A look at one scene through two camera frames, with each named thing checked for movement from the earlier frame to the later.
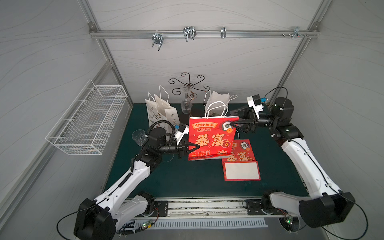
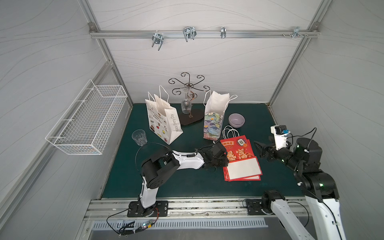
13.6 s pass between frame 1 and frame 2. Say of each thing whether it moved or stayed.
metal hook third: stayed
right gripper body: moved
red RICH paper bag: stayed
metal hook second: stayed
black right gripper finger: moved
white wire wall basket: stayed
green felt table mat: stayed
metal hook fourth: stayed
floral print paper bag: stayed
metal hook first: stayed
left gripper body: moved
